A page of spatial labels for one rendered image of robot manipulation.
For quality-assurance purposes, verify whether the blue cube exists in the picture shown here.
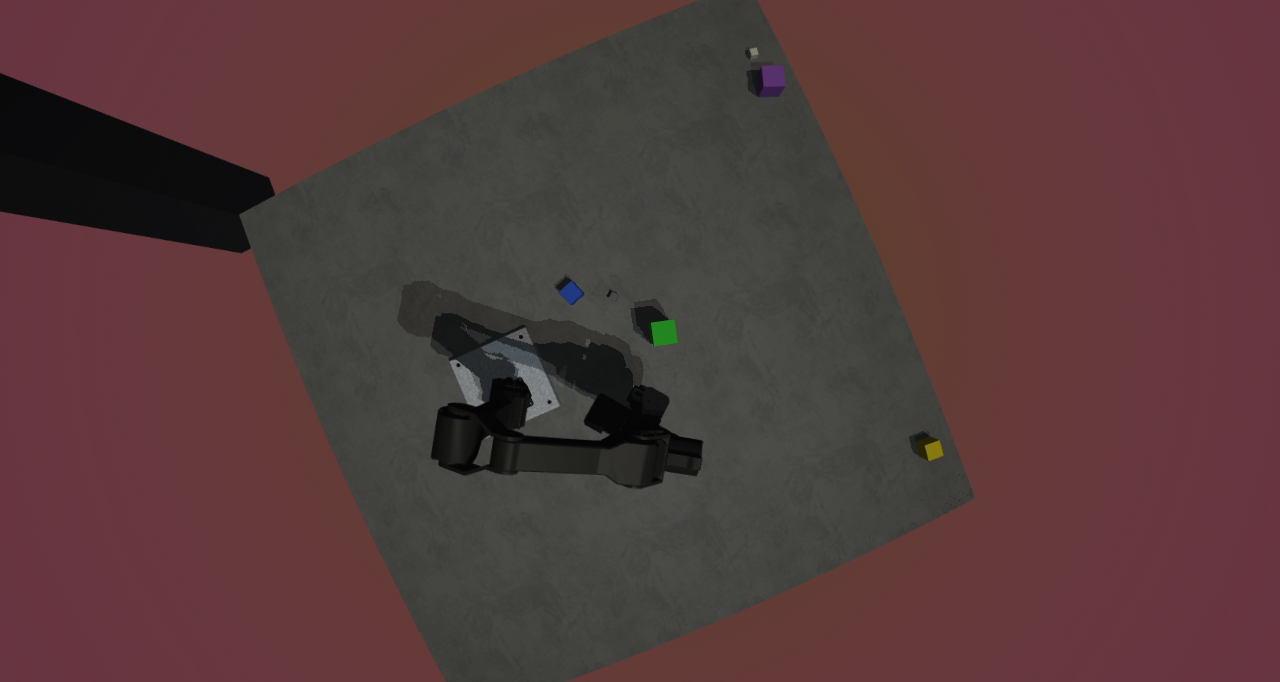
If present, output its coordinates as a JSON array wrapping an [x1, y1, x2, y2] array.
[[559, 282, 584, 305]]

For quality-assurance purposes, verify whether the purple cube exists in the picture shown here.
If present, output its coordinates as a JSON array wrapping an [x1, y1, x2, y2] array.
[[756, 65, 786, 97]]

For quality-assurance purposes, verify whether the yellow cube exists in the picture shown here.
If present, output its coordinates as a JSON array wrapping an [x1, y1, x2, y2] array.
[[916, 438, 943, 461]]

